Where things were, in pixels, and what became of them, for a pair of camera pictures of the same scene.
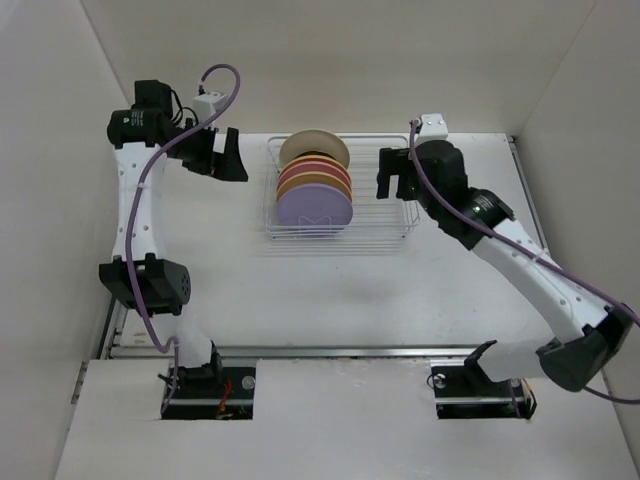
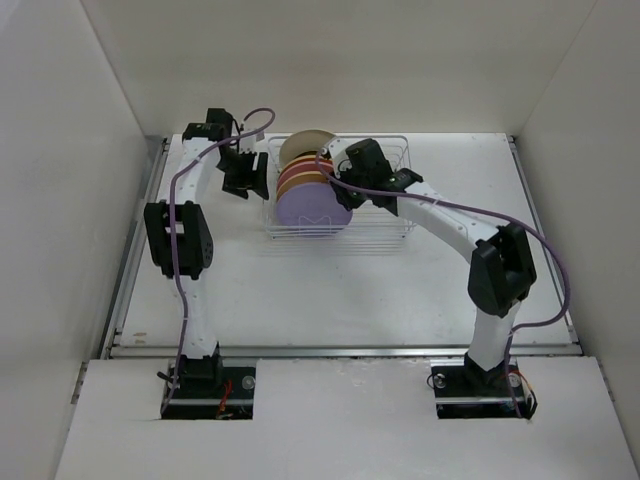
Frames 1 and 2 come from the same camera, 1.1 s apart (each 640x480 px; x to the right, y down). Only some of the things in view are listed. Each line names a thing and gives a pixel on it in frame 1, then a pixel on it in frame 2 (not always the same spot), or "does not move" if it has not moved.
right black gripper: x=391 y=161 to x=348 y=202
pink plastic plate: x=313 y=166 does not move
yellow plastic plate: x=313 y=177 does not move
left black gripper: x=225 y=166 to x=239 y=186
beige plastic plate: x=319 y=142 does not move
